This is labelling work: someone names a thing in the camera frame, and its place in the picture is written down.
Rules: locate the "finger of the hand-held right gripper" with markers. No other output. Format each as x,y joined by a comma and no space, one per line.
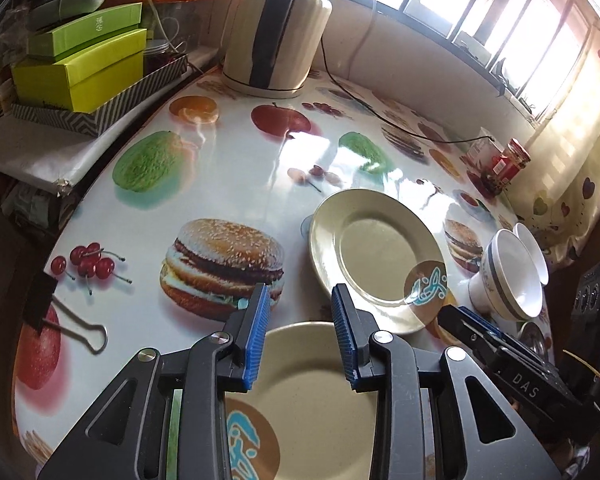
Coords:
485,322
467,332

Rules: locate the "cream electric water boiler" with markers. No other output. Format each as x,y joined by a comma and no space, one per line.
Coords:
285,25

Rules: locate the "large green box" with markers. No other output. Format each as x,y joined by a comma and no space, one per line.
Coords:
80,77

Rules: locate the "cream heart print curtain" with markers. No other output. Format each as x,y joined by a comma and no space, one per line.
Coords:
575,150

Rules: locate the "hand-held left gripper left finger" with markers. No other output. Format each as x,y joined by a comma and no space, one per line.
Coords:
257,340

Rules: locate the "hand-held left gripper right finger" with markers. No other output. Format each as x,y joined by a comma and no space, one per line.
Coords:
342,340

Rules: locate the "glass jar with red lid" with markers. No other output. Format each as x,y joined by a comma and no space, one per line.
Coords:
507,167

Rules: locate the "white bowl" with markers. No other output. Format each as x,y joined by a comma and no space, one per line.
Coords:
535,250
505,275

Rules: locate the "cream plate with blue emblem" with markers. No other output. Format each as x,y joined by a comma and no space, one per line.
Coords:
375,255
305,400

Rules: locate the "food print tablecloth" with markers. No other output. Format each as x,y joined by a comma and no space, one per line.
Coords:
250,175

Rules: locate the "grey round tin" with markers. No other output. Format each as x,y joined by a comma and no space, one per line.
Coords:
160,47

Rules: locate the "zigzag patterned tray box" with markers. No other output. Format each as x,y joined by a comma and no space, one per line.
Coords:
120,102

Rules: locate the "window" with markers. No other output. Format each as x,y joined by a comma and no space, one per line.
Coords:
480,5

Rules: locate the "white container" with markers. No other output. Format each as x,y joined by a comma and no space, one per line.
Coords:
480,150

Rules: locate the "black binder clip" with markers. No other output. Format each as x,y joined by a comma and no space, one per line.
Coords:
42,300

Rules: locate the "long green box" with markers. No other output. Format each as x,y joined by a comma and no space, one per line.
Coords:
90,27

